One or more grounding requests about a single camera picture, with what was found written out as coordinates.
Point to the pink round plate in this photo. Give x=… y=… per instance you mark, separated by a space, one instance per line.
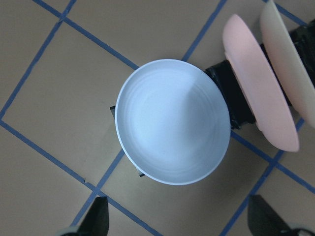
x=259 y=85

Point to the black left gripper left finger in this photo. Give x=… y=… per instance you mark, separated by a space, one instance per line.
x=96 y=221

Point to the blue round plate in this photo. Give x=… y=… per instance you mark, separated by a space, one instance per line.
x=172 y=122

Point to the black plate rack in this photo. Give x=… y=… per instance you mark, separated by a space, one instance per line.
x=224 y=77

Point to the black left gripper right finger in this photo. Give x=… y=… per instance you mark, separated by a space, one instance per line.
x=262 y=220

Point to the cream plate in rack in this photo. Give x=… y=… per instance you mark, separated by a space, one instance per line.
x=286 y=63

